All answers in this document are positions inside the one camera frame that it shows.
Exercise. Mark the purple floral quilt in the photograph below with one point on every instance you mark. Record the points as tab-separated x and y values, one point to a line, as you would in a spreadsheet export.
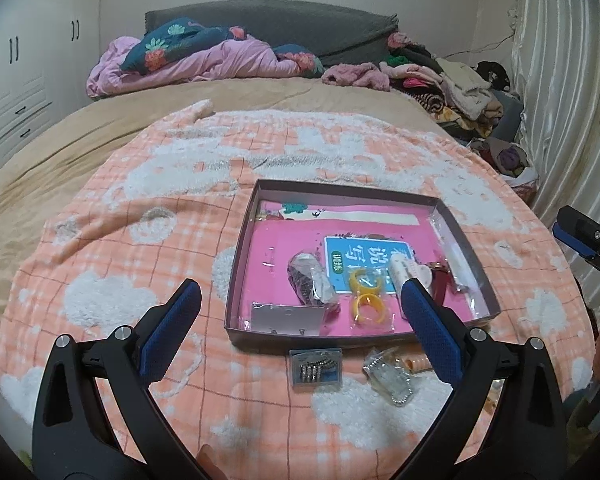
204	57

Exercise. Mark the tan bed sheet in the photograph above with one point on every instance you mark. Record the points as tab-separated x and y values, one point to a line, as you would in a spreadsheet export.
79	135

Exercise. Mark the pink fluffy garment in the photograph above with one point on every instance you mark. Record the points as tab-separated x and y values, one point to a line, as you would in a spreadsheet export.
355	76

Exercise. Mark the grey cushion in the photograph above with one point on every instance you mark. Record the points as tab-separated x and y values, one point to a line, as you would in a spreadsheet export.
509	117

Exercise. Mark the white wardrobe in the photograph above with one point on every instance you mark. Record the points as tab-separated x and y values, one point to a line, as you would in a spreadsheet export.
24	60

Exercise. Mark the long clear plastic bag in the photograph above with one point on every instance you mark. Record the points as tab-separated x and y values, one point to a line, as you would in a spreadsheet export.
457	260

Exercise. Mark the small clear stud box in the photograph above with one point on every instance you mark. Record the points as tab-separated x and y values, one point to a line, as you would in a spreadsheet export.
316	367

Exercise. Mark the peach plaid cloud blanket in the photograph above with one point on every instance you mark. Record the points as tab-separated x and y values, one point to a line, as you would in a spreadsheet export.
154	200

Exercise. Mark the black bag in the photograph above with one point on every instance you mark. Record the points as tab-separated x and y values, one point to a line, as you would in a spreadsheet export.
492	75

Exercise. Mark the red bag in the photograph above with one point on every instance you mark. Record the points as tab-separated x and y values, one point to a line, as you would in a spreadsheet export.
526	189

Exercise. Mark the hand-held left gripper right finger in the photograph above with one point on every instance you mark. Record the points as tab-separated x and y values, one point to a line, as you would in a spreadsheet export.
430	330

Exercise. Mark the pile of mixed clothes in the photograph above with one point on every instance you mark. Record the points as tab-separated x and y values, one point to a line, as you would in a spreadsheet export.
455	90

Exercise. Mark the white striped curtain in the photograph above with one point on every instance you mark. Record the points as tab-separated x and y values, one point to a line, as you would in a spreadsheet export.
565	85

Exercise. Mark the person's left hand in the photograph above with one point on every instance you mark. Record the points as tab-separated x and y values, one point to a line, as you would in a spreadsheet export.
212	462

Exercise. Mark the yellow rings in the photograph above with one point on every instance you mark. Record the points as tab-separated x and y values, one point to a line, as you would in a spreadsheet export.
365	302

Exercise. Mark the shallow dark cardboard box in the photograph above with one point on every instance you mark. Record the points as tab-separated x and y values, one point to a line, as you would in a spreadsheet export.
240	270

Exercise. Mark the bag of dark clothes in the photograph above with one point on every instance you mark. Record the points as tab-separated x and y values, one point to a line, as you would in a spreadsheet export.
505	157

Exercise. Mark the grey padded headboard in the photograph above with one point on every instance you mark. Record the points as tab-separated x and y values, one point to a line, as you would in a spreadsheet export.
305	25

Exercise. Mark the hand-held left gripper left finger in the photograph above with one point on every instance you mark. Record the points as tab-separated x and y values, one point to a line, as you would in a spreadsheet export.
172	330

